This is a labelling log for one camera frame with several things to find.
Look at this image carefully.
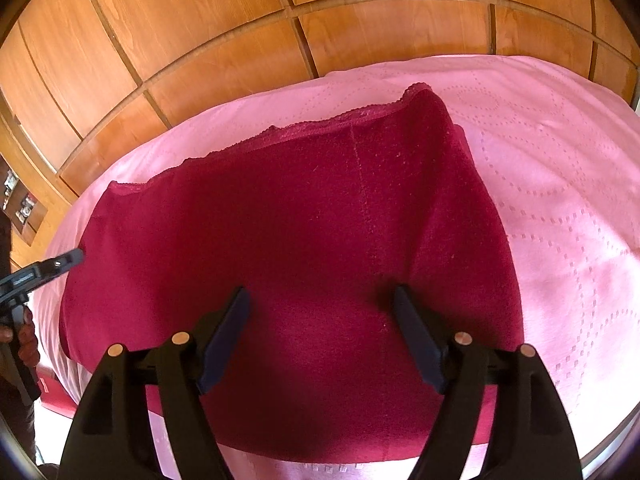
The dark red garment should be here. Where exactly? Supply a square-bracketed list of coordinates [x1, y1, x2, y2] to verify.
[58, 84, 524, 464]

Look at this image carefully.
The person's left hand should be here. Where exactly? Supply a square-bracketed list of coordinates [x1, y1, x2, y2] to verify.
[17, 307, 40, 368]

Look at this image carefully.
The wooden shelf with items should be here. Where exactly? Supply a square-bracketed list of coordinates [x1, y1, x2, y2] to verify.
[0, 157, 48, 246]

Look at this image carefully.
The wooden wardrobe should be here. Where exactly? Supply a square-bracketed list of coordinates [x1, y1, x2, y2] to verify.
[1, 0, 639, 266]

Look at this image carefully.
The pink bedspread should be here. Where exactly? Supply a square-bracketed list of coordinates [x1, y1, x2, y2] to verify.
[49, 55, 639, 455]

